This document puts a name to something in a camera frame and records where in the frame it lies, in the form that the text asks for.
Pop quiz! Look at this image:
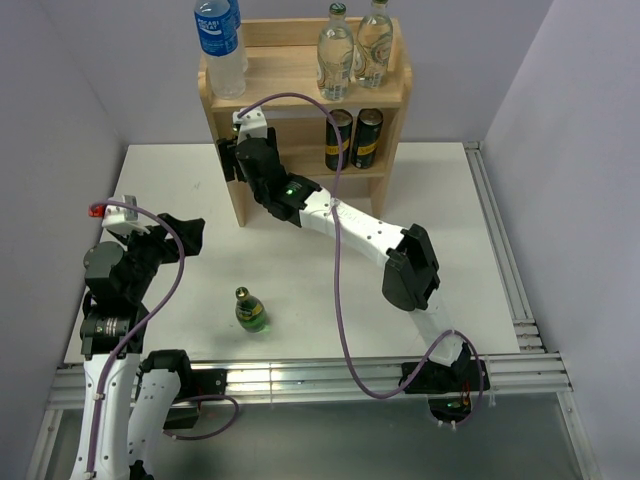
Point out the aluminium frame front rail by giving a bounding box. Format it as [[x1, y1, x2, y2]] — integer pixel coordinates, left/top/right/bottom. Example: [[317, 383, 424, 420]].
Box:
[[46, 353, 572, 410]]

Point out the aluminium frame rail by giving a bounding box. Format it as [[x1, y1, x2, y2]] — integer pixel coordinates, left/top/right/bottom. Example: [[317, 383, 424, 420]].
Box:
[[463, 142, 547, 354], [46, 353, 572, 410]]

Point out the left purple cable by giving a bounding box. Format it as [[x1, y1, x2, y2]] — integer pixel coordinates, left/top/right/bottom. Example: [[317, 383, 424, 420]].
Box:
[[82, 199, 240, 479]]

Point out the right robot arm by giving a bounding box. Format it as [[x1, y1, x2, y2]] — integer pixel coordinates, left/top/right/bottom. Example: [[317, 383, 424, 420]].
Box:
[[216, 128, 471, 390]]

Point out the aluminium frame right rail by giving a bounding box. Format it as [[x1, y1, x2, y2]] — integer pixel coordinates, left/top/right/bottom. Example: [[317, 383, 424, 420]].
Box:
[[463, 142, 547, 354]]

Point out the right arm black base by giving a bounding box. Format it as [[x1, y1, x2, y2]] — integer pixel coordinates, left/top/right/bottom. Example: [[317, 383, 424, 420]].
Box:
[[404, 358, 491, 395]]

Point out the clear glass bottle green cap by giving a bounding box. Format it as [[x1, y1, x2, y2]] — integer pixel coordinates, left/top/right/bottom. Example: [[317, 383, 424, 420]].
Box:
[[353, 0, 394, 89]]

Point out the black can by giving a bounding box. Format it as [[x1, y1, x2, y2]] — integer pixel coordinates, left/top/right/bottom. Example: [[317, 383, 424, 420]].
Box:
[[325, 109, 353, 171], [351, 108, 383, 169]]

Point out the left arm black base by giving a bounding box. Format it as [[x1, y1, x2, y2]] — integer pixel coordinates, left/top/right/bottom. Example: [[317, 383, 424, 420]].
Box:
[[164, 368, 227, 431]]

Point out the pocari sweat water bottle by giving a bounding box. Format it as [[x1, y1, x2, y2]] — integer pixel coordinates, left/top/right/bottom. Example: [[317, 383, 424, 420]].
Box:
[[228, 0, 248, 72], [194, 1, 246, 100]]

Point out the rear Pocari Sweat water bottle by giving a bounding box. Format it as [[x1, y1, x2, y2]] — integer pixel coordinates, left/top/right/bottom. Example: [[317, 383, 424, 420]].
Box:
[[228, 0, 248, 72]]

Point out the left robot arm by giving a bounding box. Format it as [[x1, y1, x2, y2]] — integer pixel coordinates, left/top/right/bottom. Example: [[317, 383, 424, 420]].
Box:
[[71, 205, 205, 479]]

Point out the wooden two-tier shelf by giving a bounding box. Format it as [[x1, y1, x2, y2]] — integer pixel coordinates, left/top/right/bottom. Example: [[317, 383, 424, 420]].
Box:
[[198, 18, 413, 217]]

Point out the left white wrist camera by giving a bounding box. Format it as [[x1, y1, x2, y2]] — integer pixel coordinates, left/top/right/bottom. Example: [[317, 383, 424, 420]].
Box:
[[89, 205, 149, 237]]

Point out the front Pocari Sweat water bottle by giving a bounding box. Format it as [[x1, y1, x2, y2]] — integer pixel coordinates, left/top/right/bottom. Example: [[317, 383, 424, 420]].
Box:
[[194, 1, 246, 100]]

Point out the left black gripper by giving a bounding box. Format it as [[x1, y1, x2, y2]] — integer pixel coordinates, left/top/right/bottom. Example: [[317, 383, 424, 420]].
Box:
[[113, 212, 204, 300]]

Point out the green glass bottle front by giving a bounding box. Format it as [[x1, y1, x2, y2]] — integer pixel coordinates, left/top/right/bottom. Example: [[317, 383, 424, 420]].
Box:
[[235, 287, 267, 333]]

